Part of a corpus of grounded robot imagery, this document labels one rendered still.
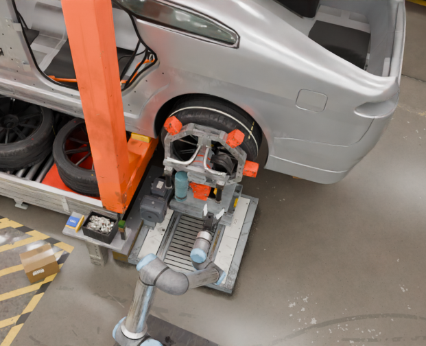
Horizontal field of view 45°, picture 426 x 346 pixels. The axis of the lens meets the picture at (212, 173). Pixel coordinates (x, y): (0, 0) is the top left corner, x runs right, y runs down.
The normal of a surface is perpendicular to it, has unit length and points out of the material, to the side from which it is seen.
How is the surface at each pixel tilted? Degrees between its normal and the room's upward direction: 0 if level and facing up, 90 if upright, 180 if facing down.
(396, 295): 0
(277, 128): 90
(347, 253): 0
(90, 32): 90
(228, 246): 0
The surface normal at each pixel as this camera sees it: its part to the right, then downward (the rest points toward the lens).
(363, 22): 0.06, -0.59
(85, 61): -0.29, 0.77
